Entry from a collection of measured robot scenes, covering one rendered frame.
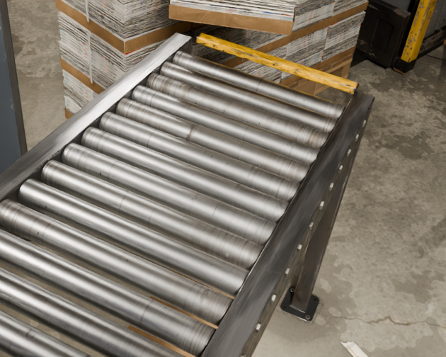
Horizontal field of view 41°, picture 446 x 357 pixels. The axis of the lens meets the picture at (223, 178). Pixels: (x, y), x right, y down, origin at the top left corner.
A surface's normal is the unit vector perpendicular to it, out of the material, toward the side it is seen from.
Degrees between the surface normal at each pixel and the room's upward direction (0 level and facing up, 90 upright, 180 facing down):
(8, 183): 0
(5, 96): 90
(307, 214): 0
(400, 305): 0
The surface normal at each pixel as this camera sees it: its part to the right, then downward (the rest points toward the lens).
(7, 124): 0.22, 0.65
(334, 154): 0.11, -0.75
